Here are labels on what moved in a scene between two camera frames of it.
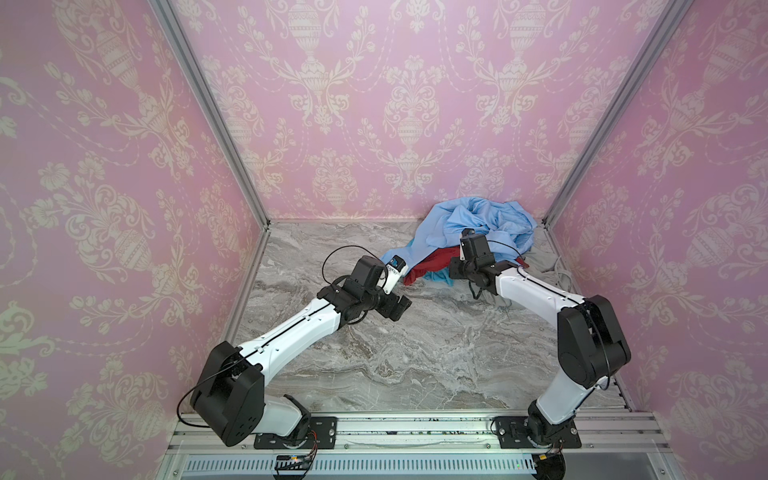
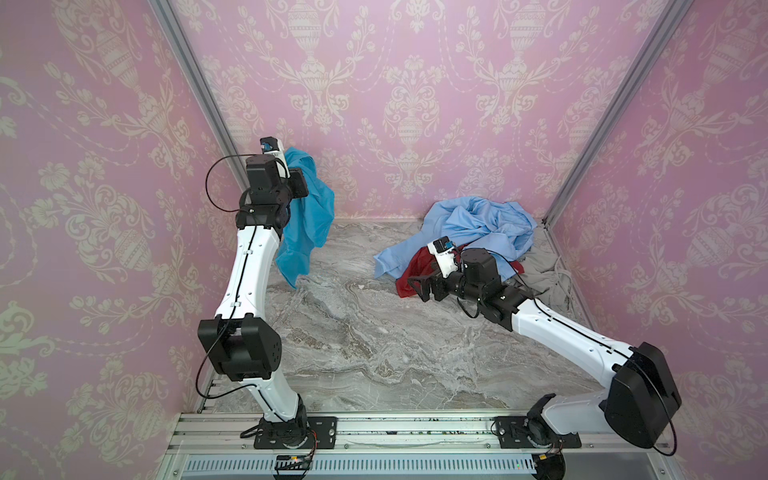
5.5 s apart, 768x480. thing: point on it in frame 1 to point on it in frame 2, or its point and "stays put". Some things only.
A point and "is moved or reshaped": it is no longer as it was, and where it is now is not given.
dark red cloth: x=441 y=259 is moved or reshaped
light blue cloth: x=507 y=225 is moved or reshaped
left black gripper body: x=386 y=303 to x=296 y=189
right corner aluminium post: x=665 y=26 stays put
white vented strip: x=366 y=464 stays put
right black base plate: x=510 y=432 stays put
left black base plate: x=322 y=430 stays put
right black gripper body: x=459 y=270 to x=432 y=285
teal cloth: x=441 y=275 is moved or reshaped
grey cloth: x=545 y=264 stays put
